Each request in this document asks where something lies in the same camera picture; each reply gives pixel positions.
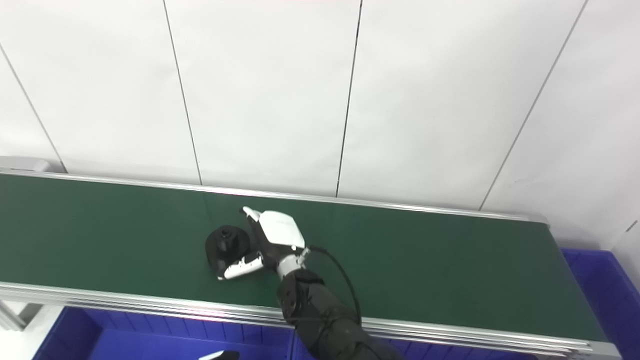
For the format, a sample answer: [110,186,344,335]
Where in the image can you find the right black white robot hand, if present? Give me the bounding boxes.
[217,206,307,281]

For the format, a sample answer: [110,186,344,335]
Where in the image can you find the black round plastic part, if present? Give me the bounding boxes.
[205,225,254,279]

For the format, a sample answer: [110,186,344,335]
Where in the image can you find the green conveyor belt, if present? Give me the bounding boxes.
[0,156,624,360]
[0,172,609,344]

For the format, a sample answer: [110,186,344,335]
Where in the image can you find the grey conveyor support leg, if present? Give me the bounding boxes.
[0,299,27,332]

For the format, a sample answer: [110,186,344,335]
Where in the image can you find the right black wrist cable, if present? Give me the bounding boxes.
[300,244,362,324]

